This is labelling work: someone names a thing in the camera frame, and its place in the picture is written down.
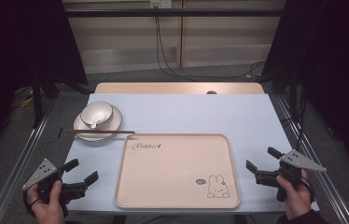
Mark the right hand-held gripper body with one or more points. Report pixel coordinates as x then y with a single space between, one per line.
289 174

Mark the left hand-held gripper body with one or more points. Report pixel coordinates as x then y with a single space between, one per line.
71 189

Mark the person's right hand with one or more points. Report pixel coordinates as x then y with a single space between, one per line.
298 200

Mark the person's left hand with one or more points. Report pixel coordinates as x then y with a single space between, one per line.
49 213

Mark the small black stick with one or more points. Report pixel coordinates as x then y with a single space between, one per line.
59 132

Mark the brown wooden chopstick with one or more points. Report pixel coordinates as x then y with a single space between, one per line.
101 131

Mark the white ceramic spoon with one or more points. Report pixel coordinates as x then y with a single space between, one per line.
94 123

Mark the white plate with dark rim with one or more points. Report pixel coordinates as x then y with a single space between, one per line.
113 124

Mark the white bowl with dark rim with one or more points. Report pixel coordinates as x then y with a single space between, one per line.
101 110

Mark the black metal stand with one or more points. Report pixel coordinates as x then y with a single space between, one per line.
37 102

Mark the pink tray with rabbit print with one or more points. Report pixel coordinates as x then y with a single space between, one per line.
175 177

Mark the pale blue table mat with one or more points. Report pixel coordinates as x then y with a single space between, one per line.
194 115

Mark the black curtain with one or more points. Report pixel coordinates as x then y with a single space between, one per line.
334 62
14 46

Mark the light wooden table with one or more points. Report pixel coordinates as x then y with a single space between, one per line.
163 88

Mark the metal floor rail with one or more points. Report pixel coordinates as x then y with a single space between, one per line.
325 180
17 161

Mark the white wall socket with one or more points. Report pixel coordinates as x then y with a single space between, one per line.
160 3

